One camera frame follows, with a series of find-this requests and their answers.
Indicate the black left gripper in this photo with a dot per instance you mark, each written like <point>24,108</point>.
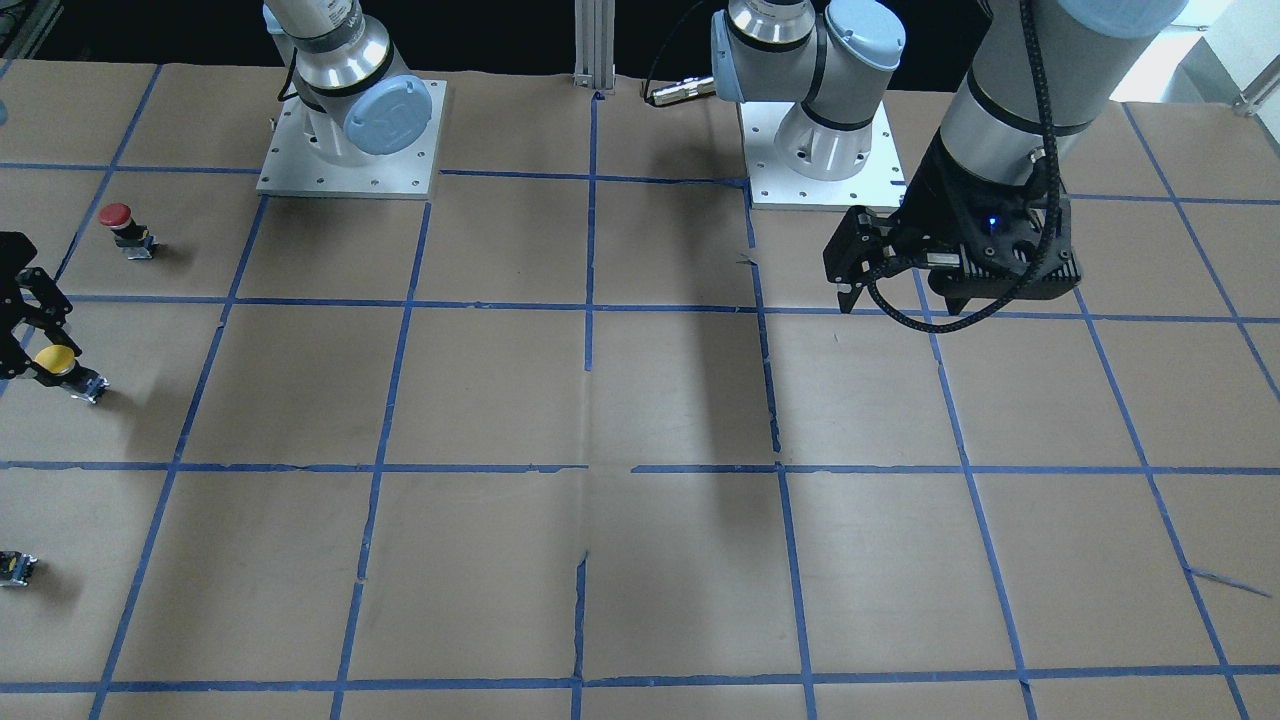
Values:
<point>935,198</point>

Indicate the aluminium frame post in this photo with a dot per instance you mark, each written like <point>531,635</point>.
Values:
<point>595,24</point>

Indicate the yellow push button switch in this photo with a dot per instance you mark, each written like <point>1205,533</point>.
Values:
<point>79,381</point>

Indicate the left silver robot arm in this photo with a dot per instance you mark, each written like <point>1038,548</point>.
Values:
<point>1041,74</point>

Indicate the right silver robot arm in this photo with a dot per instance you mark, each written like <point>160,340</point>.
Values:
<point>356,123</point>

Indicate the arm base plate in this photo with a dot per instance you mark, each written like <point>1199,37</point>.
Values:
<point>794,164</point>
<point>308,156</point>

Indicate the small black switch part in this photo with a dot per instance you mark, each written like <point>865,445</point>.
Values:
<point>16,568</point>

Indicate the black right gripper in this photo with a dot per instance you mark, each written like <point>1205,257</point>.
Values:
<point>22,300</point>

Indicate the red push button switch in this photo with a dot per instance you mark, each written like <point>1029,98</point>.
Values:
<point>133,239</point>

